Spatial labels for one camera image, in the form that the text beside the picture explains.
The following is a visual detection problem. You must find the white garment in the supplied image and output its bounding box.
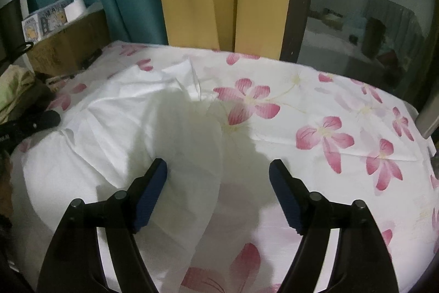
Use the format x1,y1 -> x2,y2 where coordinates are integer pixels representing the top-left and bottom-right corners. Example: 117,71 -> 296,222
12,60 -> 223,292

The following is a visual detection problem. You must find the beige pillow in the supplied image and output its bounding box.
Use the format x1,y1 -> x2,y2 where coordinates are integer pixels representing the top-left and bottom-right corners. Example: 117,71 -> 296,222
1,65 -> 54,124

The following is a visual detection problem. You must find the brown cardboard box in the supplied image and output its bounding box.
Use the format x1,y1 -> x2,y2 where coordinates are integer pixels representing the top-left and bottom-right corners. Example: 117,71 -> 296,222
27,2 -> 111,76

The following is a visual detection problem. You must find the cartoon tissue box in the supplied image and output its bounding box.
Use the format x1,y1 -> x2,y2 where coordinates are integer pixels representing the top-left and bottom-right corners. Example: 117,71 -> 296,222
22,0 -> 71,44

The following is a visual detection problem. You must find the floral bed sheet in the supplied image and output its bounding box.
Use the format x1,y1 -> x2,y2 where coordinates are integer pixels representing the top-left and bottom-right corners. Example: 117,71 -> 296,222
10,41 -> 439,293

